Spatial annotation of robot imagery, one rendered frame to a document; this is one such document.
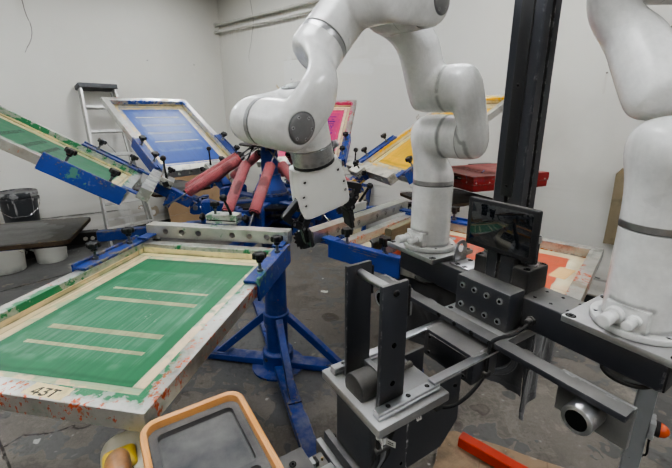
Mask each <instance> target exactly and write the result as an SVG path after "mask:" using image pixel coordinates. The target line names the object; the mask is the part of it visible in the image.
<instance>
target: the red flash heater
mask: <svg viewBox="0 0 672 468"><path fill-rule="evenodd" d="M451 167H452V169H453V173H454V176H460V177H461V180H458V179H454V186H453V187H455V188H459V189H462V190H466V191H469V192H482V191H494V185H495V176H496V167H497V163H493V164H475V165H456V166H451ZM483 170H485V171H484V172H483V173H481V172H482V171H483ZM548 178H549V172H546V171H540V170H539V173H538V180H537V187H542V186H546V184H547V180H548Z"/></svg>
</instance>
